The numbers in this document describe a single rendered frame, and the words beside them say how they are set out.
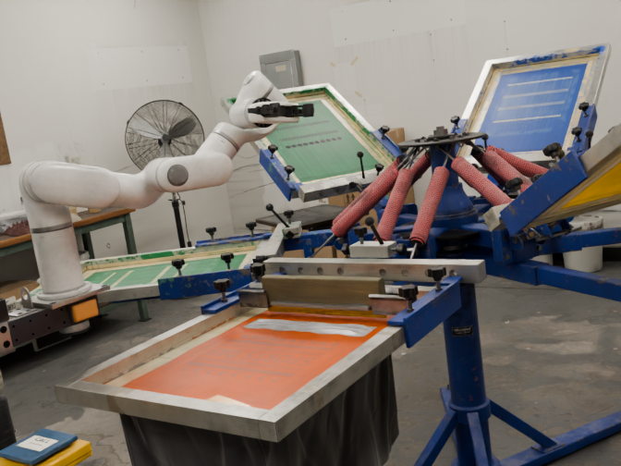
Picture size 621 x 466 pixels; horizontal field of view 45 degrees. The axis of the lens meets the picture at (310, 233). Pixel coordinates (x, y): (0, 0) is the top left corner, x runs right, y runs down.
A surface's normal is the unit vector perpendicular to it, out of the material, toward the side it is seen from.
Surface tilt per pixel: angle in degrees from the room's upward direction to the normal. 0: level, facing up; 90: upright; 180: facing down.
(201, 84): 90
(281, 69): 90
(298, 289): 90
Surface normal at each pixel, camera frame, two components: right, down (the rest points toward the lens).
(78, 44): 0.83, -0.01
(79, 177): 0.53, -0.12
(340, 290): -0.55, 0.22
